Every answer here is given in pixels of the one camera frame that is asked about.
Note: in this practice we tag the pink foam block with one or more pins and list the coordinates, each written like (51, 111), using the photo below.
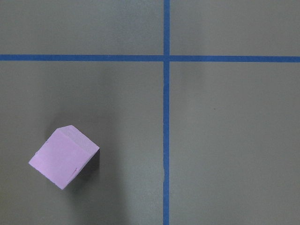
(64, 154)

